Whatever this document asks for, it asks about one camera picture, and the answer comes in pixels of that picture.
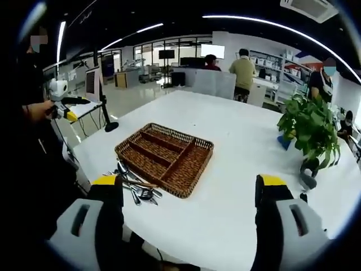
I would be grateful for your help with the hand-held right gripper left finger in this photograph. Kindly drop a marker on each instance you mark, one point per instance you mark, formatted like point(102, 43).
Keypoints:
point(108, 214)

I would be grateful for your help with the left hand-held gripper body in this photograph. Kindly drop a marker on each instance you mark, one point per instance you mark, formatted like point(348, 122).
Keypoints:
point(58, 88)

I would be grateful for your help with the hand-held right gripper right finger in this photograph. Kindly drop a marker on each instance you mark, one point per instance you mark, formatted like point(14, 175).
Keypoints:
point(270, 220)

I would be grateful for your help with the brown wooden chopstick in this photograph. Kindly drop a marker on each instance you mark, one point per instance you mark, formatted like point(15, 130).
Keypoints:
point(141, 183)

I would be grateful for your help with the brown wicker utensil storage tray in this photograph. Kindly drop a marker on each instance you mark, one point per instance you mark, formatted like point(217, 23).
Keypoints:
point(175, 169)

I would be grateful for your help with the person's left hand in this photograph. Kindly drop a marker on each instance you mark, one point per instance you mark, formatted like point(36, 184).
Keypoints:
point(49, 109)

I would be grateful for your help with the dark blue banner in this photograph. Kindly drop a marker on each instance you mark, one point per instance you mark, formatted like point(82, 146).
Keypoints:
point(108, 66)

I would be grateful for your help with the wood-front cabinet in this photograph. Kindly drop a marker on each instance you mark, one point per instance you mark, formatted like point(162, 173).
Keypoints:
point(119, 80)

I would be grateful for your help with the straight ceiling light strip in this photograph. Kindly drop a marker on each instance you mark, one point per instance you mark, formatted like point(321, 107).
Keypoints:
point(61, 36)

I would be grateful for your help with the dark grey handheld device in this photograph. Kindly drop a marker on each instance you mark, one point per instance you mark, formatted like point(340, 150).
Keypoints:
point(308, 182)

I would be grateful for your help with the person's torso black clothing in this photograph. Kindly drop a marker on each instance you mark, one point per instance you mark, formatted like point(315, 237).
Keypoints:
point(28, 169)

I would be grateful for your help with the small blue object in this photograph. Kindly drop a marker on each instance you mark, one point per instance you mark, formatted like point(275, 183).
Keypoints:
point(285, 142)

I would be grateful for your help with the black television on stand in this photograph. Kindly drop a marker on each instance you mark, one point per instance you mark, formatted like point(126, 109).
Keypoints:
point(166, 54)

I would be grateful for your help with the green potted plant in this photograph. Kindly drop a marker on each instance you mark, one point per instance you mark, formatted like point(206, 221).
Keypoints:
point(307, 124)

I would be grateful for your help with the black box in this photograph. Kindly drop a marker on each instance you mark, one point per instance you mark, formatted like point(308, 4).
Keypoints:
point(177, 79)

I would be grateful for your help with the black desk monitors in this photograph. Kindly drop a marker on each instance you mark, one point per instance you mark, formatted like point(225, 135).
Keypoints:
point(191, 62)

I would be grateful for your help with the white low cabinet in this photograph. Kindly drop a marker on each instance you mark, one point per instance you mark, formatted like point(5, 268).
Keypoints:
point(257, 94)

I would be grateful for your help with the translucent white partition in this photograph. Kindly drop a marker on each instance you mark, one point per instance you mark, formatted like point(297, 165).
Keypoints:
point(214, 83)

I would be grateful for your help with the bright white screen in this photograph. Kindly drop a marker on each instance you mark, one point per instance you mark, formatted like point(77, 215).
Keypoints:
point(213, 51)

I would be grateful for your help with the white shelving unit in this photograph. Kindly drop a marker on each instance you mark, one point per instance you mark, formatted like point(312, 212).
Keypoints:
point(270, 63)

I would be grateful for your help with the curved ceiling light strip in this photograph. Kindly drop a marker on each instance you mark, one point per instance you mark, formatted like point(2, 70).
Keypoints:
point(214, 16)

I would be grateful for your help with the ceiling air conditioner vent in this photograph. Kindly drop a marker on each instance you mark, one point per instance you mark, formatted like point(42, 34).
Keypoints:
point(307, 8)

